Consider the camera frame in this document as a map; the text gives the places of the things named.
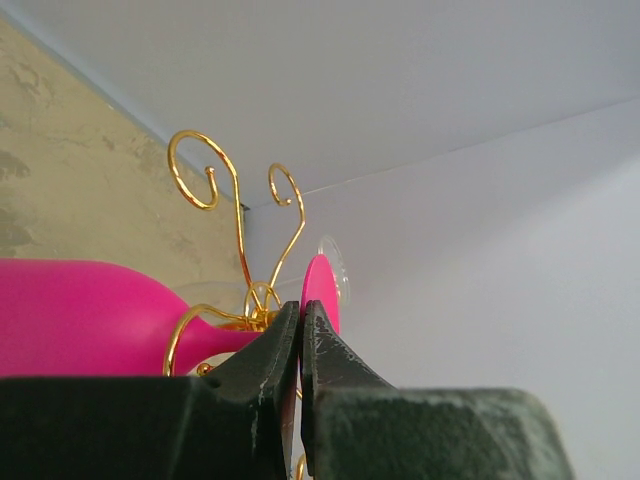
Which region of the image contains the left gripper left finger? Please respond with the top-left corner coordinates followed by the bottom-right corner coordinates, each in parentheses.
top-left (1, 301), bottom-right (299, 479)

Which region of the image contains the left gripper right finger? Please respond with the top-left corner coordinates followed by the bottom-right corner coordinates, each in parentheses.
top-left (300, 301), bottom-right (575, 479)

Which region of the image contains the clear champagne flute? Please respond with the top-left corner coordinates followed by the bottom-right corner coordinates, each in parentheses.
top-left (172, 235), bottom-right (350, 313)

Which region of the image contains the pink plastic wine glass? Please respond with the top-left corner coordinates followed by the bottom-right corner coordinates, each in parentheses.
top-left (0, 253), bottom-right (342, 379)

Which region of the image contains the gold wire wine glass rack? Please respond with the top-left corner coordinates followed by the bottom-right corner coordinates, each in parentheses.
top-left (162, 130), bottom-right (309, 480)

